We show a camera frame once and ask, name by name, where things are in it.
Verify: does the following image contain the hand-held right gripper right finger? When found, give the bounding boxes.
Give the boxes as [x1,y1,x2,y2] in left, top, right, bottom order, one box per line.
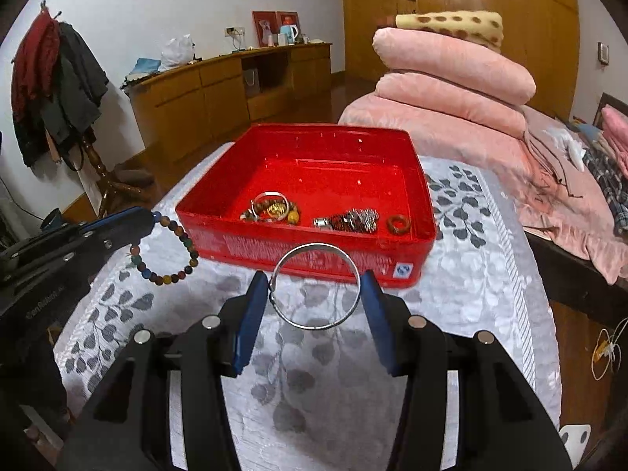
[362,270,574,471]

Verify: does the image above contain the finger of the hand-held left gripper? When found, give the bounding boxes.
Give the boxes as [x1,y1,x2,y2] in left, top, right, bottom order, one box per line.
[64,228,155,262]
[73,207,157,236]

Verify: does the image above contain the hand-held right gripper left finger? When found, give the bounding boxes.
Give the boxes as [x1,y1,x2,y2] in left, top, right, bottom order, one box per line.
[58,271,270,471]

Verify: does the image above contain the multicoloured bead bracelet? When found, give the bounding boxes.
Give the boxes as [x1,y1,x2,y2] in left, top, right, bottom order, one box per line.
[126,211,199,286]

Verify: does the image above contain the wide silver bangle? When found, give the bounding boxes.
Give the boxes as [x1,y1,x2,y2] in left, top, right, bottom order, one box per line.
[271,243,361,329]

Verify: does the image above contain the silver metal chain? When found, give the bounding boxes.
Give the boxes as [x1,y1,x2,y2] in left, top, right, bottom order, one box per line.
[338,207,381,233]

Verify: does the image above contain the brown wooden bead bracelet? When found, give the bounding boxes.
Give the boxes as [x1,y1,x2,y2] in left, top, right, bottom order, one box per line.
[240,196,301,225]

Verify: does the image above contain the thin silver bangle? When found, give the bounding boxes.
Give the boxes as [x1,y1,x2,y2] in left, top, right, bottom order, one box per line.
[252,191,290,219]

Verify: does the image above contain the red plastic tray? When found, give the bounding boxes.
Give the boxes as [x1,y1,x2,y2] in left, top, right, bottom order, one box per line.
[175,124,438,288]

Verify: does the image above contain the wooden coat rack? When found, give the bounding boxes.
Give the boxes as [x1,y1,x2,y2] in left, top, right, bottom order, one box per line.
[39,0,153,219]

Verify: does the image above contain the grey leaf-printed bedspread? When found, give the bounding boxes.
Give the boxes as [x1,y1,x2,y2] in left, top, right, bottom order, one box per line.
[53,150,562,471]

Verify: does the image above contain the wooden sideboard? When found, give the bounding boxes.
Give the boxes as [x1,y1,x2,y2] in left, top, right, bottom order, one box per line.
[128,42,333,158]

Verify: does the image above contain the dark grey jacket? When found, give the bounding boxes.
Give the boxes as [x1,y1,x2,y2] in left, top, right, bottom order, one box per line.
[14,22,110,168]

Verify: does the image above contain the white plastic bag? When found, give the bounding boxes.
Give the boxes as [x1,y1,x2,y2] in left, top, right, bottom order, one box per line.
[158,34,197,72]

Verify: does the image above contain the red garment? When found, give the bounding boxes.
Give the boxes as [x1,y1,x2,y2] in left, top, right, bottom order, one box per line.
[11,12,62,119]

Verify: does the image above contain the pink bed sheet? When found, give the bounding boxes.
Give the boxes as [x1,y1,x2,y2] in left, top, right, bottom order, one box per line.
[338,93,628,285]

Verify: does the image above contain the pink pillow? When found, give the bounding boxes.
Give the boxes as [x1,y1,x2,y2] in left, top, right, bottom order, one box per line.
[375,73,527,141]
[372,27,537,106]

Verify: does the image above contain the white spotted plastic object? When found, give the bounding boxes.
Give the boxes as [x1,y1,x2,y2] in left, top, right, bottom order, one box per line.
[559,424,592,462]

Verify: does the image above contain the plaid cloth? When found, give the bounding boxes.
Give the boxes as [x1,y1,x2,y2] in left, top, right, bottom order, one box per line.
[584,150,628,236]

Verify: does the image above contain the pink folded cloth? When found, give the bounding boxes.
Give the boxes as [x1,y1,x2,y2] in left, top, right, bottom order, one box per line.
[601,104,628,177]

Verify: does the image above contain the spotted yellow cushion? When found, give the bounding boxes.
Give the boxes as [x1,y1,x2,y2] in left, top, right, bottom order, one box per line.
[395,10,505,54]

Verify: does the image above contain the dark wooden bed frame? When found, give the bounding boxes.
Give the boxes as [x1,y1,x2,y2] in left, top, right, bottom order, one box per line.
[527,230,628,325]

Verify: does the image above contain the white cable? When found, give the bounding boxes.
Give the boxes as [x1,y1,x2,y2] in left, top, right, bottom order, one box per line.
[591,316,628,381]

